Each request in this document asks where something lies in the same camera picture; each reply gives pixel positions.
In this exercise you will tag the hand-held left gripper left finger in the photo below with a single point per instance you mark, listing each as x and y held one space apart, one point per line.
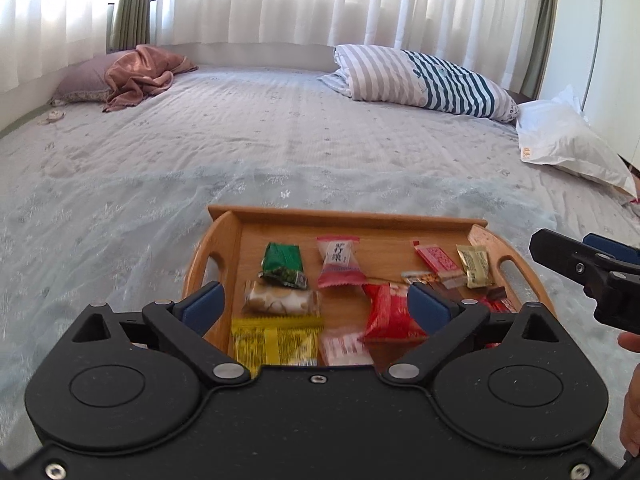
202 305

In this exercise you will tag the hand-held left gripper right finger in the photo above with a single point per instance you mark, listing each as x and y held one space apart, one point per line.
430 307

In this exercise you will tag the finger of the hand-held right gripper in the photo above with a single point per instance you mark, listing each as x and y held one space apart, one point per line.
560 255
610 247

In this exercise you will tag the brown almond bar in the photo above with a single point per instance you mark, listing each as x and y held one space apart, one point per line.
417 276

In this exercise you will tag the large red snack bag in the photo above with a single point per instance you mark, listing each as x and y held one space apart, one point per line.
390 315

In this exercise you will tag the red bar with clear ends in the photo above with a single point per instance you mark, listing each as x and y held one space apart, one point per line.
437 260

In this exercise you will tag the small gold packet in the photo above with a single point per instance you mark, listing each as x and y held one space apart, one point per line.
472 262

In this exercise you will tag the wooden tray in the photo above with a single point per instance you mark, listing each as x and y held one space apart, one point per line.
385 260

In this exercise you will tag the red wafer bar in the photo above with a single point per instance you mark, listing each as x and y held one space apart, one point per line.
502 305

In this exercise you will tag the beige nougat packet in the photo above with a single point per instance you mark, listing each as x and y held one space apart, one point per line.
275 300

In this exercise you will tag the yellow snack packet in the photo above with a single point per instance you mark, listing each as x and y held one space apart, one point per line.
280 345

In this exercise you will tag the green snack packet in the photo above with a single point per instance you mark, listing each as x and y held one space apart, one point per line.
282 260

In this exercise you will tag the clear rice cake packet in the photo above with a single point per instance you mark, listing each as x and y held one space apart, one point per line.
345 347

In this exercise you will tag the pink white candy packet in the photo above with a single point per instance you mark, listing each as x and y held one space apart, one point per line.
337 260

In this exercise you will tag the person's right hand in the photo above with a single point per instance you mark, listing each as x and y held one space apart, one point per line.
632 410

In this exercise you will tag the white pillow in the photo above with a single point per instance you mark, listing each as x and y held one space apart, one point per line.
565 145

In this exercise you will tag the light blue snowflake bedspread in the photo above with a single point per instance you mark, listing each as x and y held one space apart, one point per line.
225 135

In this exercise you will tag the white wardrobe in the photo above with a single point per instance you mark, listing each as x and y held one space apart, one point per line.
600 35

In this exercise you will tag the striped pillow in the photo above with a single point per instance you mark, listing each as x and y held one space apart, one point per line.
425 80

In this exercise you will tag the olive curtain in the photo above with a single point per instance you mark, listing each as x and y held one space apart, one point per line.
542 25

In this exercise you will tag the small pale trinket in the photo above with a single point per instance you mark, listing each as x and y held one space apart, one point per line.
53 117

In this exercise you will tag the pink cloth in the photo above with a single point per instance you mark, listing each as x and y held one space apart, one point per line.
145 70

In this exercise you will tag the mauve pillow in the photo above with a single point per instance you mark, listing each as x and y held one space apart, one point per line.
85 77

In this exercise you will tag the green curtain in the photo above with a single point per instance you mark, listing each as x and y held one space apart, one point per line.
132 5

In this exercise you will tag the white sheer curtain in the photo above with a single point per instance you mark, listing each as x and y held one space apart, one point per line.
55 15
350 5

